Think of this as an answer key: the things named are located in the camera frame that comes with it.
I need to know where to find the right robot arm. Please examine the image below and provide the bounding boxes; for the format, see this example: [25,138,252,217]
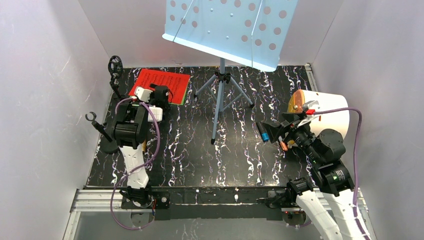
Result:
[256,108,371,240]

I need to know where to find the white drum orange head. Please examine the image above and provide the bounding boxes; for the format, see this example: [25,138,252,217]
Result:
[287,89,351,149]

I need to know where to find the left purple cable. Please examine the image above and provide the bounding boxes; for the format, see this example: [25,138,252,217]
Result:
[109,96,162,232]

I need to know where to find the green sheet music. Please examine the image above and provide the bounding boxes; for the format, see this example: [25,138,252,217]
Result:
[168,84,188,105]

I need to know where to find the black tripod mic stand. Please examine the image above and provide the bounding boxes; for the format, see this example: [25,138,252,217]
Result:
[107,55,124,102]

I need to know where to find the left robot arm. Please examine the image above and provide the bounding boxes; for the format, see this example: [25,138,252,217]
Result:
[112,84,170,208]

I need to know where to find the grey tripod music stand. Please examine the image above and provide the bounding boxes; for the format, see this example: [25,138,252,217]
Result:
[161,0,300,145]

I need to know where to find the black round-base mic stand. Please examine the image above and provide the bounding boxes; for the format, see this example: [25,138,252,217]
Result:
[85,111,119,154]

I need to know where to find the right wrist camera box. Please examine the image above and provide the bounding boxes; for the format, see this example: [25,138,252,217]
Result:
[297,100,320,128]

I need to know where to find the white marker orange cap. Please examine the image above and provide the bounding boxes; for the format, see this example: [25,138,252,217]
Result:
[279,140,289,152]

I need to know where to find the black marker blue cap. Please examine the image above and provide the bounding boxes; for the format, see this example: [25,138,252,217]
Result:
[256,121,270,143]

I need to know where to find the aluminium base frame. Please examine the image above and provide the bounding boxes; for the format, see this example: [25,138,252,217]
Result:
[62,187,379,240]

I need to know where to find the red sheet music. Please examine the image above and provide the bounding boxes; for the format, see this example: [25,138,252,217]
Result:
[129,68,191,96]

